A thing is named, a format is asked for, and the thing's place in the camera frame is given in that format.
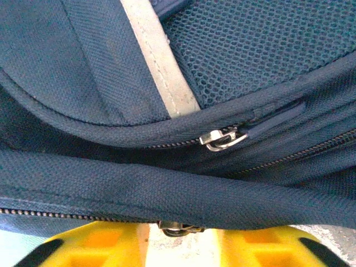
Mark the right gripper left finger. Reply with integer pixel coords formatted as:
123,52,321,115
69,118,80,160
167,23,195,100
21,221,151,267

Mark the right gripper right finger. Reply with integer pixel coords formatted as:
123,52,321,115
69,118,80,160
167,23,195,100
214,225,350,267

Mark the navy blue backpack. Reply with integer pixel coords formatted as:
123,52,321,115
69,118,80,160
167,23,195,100
0,0,356,237

